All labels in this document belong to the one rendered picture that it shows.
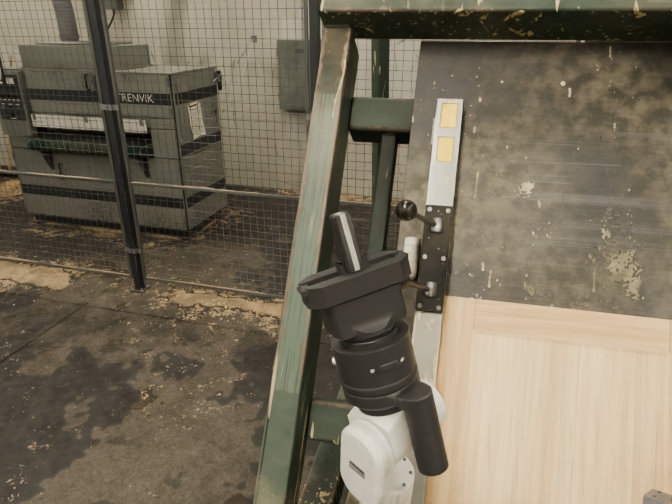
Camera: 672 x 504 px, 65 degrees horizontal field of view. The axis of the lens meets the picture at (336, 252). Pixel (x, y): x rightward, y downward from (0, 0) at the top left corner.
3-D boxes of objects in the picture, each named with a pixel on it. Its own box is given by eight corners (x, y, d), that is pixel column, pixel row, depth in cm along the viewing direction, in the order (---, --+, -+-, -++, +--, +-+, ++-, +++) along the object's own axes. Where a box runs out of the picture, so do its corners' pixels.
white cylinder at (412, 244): (405, 239, 105) (401, 279, 103) (404, 235, 102) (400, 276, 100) (420, 240, 104) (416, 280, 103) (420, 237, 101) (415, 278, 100)
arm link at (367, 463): (391, 378, 64) (384, 453, 71) (338, 418, 59) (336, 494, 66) (435, 408, 60) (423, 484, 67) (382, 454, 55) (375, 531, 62)
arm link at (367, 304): (286, 276, 60) (313, 370, 63) (309, 298, 51) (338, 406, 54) (386, 243, 63) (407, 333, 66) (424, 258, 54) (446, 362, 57)
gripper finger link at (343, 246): (344, 215, 54) (358, 272, 55) (334, 212, 57) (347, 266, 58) (329, 219, 53) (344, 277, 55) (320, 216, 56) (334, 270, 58)
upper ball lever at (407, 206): (430, 237, 101) (389, 218, 91) (432, 217, 101) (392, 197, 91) (448, 236, 98) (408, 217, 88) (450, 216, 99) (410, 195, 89)
